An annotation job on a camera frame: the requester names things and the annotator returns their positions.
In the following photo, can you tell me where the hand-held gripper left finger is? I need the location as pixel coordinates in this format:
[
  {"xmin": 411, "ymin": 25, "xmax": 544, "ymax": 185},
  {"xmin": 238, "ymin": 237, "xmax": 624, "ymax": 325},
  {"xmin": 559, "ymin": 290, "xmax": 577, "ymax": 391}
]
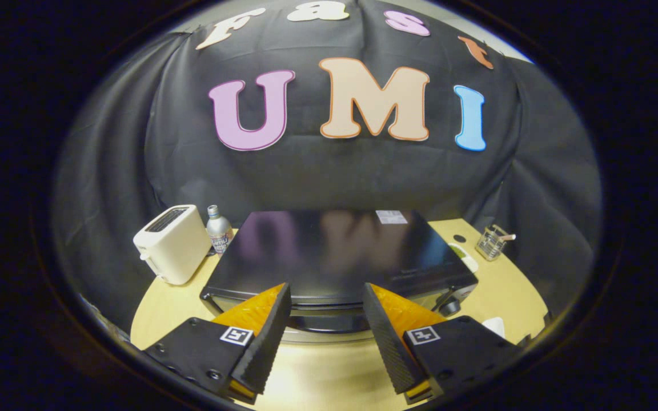
[{"xmin": 143, "ymin": 283, "xmax": 293, "ymax": 405}]

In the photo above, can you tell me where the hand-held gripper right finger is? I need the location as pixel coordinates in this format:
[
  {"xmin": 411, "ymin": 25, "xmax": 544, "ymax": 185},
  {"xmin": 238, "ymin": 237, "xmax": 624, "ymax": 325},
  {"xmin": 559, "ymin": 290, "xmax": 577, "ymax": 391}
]
[{"xmin": 362, "ymin": 283, "xmax": 527, "ymax": 405}]

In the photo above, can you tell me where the black toaster oven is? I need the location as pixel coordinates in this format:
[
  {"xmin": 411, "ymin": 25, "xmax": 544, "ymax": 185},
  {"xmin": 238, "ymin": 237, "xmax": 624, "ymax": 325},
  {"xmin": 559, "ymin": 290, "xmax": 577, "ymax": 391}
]
[{"xmin": 200, "ymin": 210, "xmax": 479, "ymax": 344}]

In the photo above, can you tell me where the white pop-up toaster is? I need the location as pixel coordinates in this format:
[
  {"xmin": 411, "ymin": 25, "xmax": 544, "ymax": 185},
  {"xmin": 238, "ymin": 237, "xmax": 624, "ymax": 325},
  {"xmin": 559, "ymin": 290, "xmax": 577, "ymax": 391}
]
[{"xmin": 133, "ymin": 204, "xmax": 212, "ymax": 285}]

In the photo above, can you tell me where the white divided spice dish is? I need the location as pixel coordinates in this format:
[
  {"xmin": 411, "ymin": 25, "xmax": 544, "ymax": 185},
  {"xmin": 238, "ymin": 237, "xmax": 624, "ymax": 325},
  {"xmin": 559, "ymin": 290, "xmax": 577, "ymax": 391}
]
[{"xmin": 449, "ymin": 243, "xmax": 479, "ymax": 274}]

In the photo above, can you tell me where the small silver bottle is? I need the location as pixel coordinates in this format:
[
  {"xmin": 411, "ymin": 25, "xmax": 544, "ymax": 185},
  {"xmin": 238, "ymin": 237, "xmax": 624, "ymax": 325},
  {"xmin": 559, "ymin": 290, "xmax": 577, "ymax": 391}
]
[{"xmin": 206, "ymin": 205, "xmax": 235, "ymax": 255}]

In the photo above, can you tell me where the black backdrop cloth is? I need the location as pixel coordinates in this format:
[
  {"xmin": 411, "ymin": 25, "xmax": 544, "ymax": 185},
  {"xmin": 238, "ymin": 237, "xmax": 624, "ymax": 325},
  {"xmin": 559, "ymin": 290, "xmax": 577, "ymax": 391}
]
[{"xmin": 52, "ymin": 0, "xmax": 603, "ymax": 333}]

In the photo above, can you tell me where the wire mesh utensil holder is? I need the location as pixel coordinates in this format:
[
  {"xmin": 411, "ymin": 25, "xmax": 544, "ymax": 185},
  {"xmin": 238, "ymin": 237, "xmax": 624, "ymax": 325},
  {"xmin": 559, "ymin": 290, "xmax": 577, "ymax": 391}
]
[{"xmin": 476, "ymin": 224, "xmax": 510, "ymax": 262}]

